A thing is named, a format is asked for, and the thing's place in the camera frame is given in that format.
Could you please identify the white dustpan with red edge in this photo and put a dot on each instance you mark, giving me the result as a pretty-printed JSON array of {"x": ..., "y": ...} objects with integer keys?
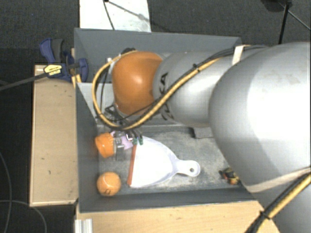
[{"x": 153, "y": 164}]

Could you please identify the pink bottle with orange cap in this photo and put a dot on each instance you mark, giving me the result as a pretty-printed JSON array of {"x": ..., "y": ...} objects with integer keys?
[{"x": 104, "y": 145}]

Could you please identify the orange ball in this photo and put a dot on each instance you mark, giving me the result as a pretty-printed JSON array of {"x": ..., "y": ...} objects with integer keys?
[{"x": 108, "y": 184}]

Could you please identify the pale wood board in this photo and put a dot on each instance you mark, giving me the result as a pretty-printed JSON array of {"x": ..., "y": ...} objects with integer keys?
[{"x": 53, "y": 142}]

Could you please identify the pale grey metal gripper finger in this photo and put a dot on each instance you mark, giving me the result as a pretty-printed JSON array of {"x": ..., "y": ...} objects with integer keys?
[{"x": 120, "y": 153}]

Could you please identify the small black and orange toy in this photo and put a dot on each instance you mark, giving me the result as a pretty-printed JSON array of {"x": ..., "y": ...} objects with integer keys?
[{"x": 229, "y": 175}]

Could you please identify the grey metal bin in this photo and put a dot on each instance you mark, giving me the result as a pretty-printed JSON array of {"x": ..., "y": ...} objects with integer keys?
[{"x": 170, "y": 45}]

